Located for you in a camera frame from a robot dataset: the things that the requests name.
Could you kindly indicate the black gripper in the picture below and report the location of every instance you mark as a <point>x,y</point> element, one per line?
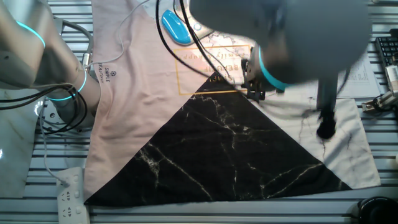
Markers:
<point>252,73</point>

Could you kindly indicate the blue and white desk lamp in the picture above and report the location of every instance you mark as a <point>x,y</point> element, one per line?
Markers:
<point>175,28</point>

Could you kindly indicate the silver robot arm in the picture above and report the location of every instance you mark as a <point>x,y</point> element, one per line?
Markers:
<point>311,31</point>

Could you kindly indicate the pink black marble tablecloth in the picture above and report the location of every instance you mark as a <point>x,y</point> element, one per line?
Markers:
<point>217,140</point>

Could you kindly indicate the printed paper sheet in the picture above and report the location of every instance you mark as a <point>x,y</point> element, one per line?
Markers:
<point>363,81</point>

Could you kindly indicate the small metal clamp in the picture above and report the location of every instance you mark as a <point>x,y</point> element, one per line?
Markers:
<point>384,101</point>

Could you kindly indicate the black keyboard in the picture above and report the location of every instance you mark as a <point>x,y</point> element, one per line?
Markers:
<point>387,49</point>

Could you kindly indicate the black round stand base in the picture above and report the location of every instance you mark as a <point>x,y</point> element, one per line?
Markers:
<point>379,211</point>

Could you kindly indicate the white power strip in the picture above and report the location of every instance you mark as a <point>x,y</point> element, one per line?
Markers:
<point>73,199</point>

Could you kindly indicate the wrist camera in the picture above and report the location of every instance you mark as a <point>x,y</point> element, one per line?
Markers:
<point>326,124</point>

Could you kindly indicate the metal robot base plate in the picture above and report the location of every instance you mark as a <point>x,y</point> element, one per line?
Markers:
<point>51,116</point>

